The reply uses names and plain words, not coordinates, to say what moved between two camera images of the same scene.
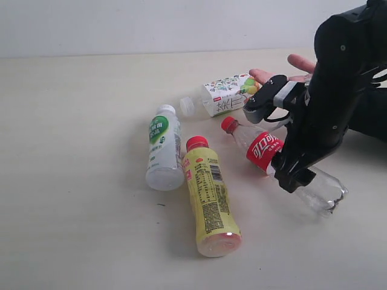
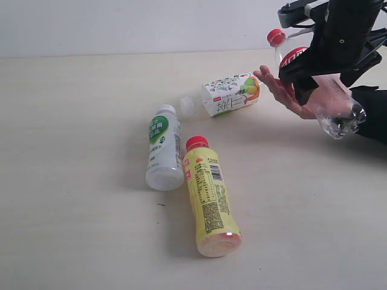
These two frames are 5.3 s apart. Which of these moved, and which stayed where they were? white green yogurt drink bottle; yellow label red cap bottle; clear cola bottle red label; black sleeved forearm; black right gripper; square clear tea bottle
Moved: black right gripper; clear cola bottle red label
Stayed: yellow label red cap bottle; black sleeved forearm; square clear tea bottle; white green yogurt drink bottle
